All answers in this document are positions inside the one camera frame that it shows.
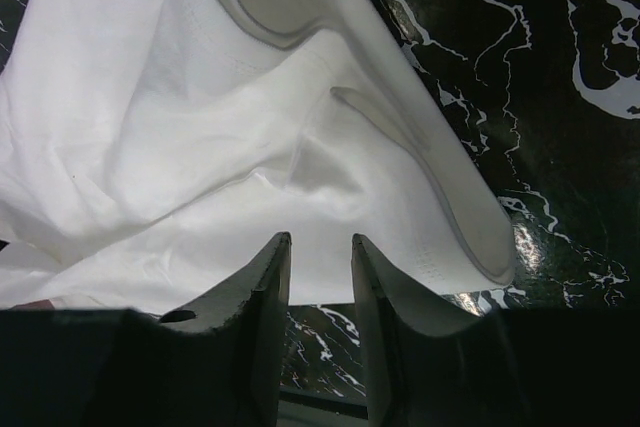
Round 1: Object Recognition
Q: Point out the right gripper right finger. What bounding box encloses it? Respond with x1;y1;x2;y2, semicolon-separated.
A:
351;234;639;426

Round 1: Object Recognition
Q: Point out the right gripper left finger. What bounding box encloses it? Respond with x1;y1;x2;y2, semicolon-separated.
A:
1;232;292;426

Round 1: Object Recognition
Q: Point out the black marble pattern mat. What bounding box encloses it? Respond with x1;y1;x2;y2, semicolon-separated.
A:
1;0;639;400

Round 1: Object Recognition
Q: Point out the white t shirt blue print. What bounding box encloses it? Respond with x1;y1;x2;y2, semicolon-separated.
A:
1;0;517;314

